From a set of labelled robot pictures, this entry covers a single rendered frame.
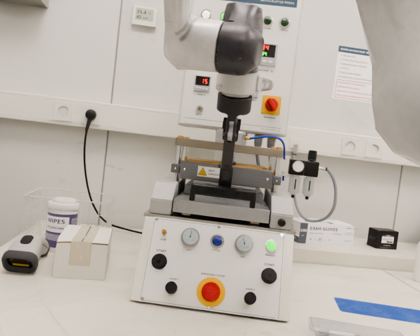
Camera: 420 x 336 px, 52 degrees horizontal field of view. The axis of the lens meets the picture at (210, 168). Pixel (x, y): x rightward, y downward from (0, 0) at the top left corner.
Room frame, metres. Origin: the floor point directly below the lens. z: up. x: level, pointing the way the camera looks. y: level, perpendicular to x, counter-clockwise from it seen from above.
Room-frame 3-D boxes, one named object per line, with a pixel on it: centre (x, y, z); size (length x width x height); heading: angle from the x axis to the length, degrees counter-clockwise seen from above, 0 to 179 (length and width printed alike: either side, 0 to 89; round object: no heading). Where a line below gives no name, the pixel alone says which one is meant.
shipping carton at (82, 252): (1.09, 0.29, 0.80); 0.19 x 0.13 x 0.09; 7
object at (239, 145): (1.20, -0.07, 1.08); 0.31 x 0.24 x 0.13; 87
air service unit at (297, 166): (1.28, -0.27, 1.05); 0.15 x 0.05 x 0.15; 87
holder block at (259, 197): (1.17, -0.05, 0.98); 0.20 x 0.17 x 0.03; 87
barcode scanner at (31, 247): (1.07, 0.43, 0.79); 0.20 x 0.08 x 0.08; 7
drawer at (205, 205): (1.12, -0.04, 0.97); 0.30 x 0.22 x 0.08; 177
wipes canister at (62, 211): (1.24, 0.41, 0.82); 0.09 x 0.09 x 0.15
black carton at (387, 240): (1.61, -0.67, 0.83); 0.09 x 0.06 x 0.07; 105
